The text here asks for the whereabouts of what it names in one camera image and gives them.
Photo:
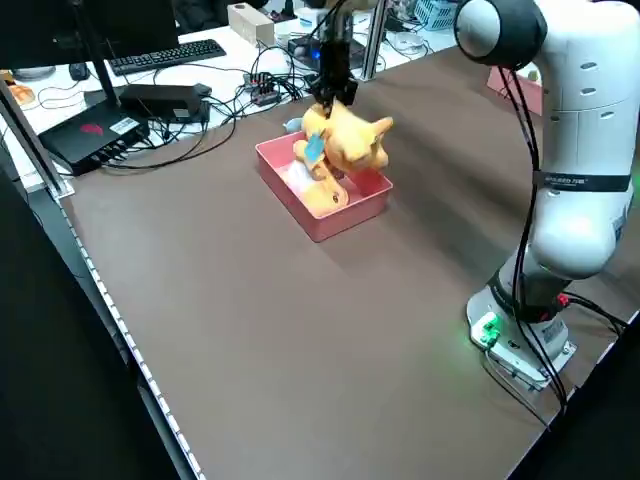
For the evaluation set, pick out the yellow dinosaur doll green spikes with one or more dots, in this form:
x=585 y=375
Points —
x=355 y=140

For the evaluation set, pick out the aluminium profile post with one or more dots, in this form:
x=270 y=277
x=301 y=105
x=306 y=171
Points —
x=374 y=45
x=35 y=145

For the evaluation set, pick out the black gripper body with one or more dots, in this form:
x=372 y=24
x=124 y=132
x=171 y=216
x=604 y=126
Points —
x=335 y=62

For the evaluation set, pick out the white desk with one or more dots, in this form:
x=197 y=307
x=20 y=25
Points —
x=230 y=70

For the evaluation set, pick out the aluminium table edge rail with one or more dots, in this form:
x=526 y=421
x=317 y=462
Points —
x=125 y=340

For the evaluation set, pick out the black electronics box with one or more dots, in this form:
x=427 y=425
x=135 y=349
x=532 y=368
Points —
x=302 y=47

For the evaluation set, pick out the black stand pole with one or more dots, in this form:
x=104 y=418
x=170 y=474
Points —
x=102 y=75

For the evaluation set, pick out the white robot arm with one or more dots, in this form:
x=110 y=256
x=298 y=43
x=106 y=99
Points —
x=575 y=150

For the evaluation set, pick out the white doll green limbs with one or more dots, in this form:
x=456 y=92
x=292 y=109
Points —
x=534 y=75

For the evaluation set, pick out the black power brick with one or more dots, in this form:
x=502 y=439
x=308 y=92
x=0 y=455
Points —
x=160 y=97

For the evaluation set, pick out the black keyboard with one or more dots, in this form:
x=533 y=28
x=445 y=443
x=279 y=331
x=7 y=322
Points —
x=165 y=56

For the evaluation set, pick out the black monitor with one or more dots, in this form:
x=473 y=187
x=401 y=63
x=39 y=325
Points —
x=140 y=25

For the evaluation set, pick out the beige rectangular box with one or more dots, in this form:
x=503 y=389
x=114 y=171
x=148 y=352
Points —
x=250 y=25

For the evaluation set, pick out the clear round dish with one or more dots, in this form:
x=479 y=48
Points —
x=410 y=41

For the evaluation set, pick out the grey round base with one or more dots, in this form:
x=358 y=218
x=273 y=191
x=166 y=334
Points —
x=32 y=72

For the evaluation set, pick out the blue plastic basket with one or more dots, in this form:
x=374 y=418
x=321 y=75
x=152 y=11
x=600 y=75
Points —
x=435 y=12

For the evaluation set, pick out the black usb hub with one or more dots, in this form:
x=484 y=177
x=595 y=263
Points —
x=262 y=90

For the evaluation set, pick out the yellow bear doll white shirt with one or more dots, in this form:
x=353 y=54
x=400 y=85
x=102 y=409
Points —
x=322 y=197

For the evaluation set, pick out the black computer red logo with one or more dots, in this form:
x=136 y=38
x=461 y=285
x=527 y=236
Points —
x=85 y=140

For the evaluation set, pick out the black computer mouse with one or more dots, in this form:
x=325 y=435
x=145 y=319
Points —
x=79 y=71

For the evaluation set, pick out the small orange object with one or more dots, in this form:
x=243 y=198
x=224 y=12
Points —
x=17 y=94

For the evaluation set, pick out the small white box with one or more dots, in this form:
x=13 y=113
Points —
x=310 y=17

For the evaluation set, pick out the pink plastic box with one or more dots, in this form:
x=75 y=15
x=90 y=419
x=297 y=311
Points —
x=340 y=225
x=505 y=85

